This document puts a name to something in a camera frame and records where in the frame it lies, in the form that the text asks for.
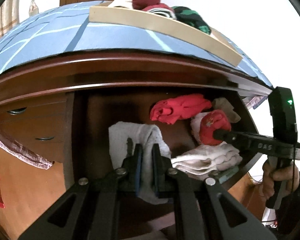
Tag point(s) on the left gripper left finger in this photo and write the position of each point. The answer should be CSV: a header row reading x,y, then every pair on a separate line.
x,y
89,210

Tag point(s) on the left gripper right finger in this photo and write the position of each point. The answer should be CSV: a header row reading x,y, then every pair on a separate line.
x,y
206,210

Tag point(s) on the white pink underwear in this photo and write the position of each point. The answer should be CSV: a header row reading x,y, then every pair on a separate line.
x,y
205,159

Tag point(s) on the small red underwear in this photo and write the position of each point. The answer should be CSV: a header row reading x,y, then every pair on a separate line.
x,y
213,121

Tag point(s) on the bright red underwear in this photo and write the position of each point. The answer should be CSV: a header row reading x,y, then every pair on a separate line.
x,y
180,108

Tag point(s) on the green black underwear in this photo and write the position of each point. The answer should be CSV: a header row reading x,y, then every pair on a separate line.
x,y
191,18

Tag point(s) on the dark red underwear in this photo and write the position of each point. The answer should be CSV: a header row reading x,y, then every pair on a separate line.
x,y
161,10

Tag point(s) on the person's right hand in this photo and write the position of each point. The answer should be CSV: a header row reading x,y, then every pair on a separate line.
x,y
289,174

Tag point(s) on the small beige cloth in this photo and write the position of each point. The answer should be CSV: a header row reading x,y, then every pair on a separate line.
x,y
224,105

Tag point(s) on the pink striped cloth edge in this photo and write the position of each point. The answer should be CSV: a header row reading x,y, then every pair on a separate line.
x,y
21,152

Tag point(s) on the dark wooden dresser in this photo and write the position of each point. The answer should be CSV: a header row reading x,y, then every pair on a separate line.
x,y
61,107

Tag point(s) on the shallow cardboard box tray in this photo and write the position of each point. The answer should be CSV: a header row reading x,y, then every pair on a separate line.
x,y
167,26

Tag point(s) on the blue plaid tablecloth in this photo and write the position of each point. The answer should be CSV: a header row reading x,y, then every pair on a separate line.
x,y
67,28

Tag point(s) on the curtain tassel on hook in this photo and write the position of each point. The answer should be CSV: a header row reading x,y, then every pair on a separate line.
x,y
33,8

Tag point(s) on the beige striped curtain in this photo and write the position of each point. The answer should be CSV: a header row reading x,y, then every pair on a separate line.
x,y
9,16

